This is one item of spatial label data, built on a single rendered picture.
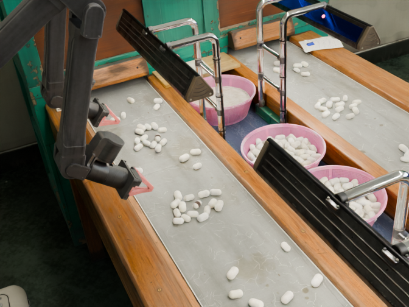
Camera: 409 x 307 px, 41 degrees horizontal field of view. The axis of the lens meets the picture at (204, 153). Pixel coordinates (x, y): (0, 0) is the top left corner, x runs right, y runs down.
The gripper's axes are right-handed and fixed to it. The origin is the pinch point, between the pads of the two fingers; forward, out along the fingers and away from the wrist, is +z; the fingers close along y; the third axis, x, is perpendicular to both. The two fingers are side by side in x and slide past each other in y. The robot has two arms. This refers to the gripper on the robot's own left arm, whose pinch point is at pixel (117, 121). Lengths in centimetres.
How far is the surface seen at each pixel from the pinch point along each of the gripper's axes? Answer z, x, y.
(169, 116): 20.3, -7.8, 5.8
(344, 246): -8, -28, -106
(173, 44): -7.0, -33.8, -18.4
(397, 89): 76, -60, -26
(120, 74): 8.3, -8.3, 32.5
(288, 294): 13, -5, -88
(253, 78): 47, -34, 11
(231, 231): 14, -2, -61
